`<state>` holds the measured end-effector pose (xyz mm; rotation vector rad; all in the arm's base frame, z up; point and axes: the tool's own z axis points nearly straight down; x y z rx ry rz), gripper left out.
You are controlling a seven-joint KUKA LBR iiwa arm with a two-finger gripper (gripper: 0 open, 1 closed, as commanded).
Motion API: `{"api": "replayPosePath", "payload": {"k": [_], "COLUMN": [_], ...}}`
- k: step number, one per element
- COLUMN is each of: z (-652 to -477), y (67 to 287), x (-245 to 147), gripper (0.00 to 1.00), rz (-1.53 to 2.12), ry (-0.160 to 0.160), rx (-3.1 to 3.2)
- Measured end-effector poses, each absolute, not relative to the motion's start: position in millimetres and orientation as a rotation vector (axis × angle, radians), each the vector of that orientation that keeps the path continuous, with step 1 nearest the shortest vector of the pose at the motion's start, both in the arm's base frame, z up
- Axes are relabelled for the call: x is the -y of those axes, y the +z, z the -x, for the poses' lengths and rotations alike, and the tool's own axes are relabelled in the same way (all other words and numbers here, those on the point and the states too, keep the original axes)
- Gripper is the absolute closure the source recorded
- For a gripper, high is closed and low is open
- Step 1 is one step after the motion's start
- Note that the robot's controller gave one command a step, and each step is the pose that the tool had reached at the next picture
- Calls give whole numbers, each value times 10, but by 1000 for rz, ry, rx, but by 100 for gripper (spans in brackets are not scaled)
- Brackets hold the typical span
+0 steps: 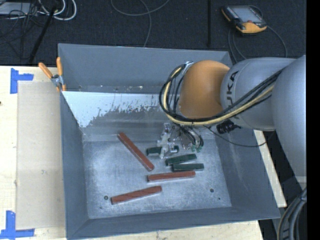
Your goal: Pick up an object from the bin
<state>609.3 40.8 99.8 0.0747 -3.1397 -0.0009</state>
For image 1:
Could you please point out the pale wood flat board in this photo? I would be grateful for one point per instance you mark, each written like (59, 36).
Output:
(37, 159)

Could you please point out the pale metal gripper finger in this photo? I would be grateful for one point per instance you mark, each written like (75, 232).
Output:
(168, 151)
(165, 137)

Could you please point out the red-brown flat block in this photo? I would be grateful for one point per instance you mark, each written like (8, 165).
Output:
(136, 152)
(136, 195)
(171, 176)

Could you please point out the grey metal bin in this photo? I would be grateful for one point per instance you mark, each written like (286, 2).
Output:
(160, 189)

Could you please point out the dark green flat block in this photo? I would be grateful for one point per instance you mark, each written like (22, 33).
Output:
(188, 167)
(153, 151)
(180, 159)

